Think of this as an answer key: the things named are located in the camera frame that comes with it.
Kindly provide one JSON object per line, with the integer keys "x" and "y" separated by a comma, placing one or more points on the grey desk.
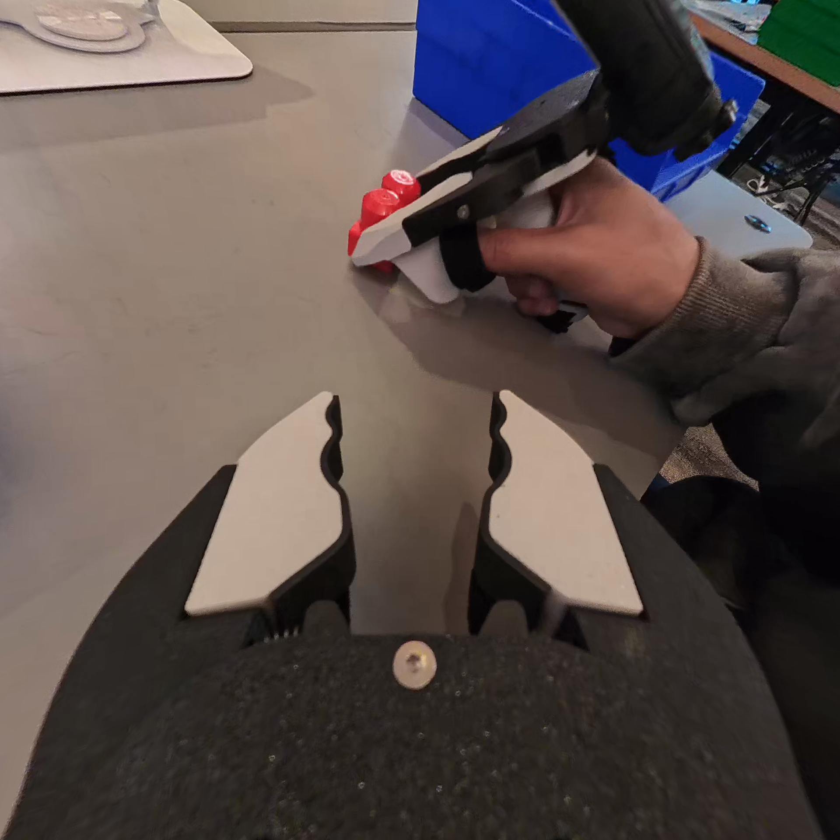
{"x": 164, "y": 262}

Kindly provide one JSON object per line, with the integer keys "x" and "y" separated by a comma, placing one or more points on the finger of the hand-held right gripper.
{"x": 380, "y": 239}
{"x": 459, "y": 154}

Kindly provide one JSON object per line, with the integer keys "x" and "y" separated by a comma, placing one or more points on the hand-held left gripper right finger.
{"x": 558, "y": 525}

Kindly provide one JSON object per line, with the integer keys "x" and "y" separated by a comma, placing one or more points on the green plastic crate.
{"x": 807, "y": 39}

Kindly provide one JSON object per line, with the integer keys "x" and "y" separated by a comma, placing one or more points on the red two-stud toy block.
{"x": 380, "y": 203}

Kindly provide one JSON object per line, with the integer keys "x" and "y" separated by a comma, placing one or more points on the wooden table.
{"x": 754, "y": 59}

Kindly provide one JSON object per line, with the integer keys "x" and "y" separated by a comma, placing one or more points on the person's dark trousers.
{"x": 787, "y": 590}

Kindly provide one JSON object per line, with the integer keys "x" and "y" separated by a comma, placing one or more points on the black desk grommet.
{"x": 758, "y": 223}

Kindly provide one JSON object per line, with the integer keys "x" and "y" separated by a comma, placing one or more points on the blue plastic bin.
{"x": 492, "y": 65}

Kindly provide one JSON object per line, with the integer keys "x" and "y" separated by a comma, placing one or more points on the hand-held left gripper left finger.
{"x": 275, "y": 525}

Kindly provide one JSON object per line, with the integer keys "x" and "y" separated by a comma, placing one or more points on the person's right hand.
{"x": 610, "y": 256}

